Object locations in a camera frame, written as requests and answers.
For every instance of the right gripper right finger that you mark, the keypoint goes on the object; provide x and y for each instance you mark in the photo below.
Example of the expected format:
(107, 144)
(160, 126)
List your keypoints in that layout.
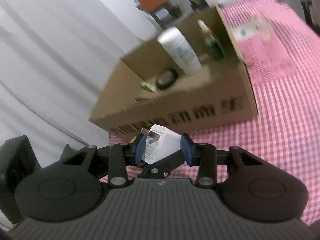
(207, 158)

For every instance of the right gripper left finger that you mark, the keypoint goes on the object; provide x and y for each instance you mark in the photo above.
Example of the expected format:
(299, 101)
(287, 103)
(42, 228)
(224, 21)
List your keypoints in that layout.
(110, 161)

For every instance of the white power adapter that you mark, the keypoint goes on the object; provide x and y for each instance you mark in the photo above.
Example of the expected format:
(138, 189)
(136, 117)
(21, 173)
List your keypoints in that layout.
(160, 143)

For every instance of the small green white tube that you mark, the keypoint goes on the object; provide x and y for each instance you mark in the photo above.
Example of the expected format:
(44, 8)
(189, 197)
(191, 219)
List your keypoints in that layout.
(148, 86)

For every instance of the green dropper bottle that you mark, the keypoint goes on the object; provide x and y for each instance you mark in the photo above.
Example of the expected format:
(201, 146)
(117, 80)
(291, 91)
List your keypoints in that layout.
(213, 44)

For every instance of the white supplement bottle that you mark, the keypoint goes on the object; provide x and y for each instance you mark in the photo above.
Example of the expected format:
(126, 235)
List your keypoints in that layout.
(175, 44)

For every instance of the brown cardboard box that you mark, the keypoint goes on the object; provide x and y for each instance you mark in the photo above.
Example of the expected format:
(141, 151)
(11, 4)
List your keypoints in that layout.
(218, 94)

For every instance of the white curtain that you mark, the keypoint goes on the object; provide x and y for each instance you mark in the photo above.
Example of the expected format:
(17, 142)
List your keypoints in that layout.
(56, 56)

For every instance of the pink checkered tablecloth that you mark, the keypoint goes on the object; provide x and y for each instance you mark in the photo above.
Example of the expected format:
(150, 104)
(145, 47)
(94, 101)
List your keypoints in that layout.
(281, 54)

